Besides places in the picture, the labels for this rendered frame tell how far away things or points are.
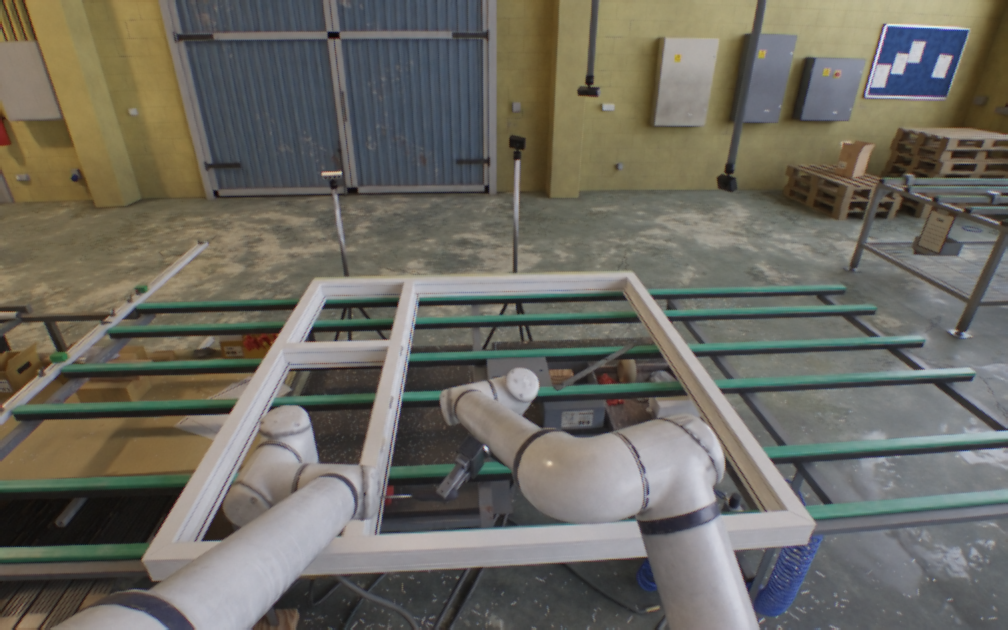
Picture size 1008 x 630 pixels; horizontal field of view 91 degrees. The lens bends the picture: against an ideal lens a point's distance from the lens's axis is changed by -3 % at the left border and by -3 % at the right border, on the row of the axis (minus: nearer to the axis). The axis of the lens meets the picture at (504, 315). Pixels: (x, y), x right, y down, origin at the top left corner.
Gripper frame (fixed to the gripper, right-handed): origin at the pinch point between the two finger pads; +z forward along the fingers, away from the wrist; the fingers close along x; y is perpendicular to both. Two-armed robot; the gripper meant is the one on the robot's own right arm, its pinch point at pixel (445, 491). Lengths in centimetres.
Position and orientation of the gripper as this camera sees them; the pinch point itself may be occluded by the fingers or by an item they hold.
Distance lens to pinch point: 132.9
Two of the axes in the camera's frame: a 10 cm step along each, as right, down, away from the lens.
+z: -5.5, 6.5, -5.2
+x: 0.4, -6.1, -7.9
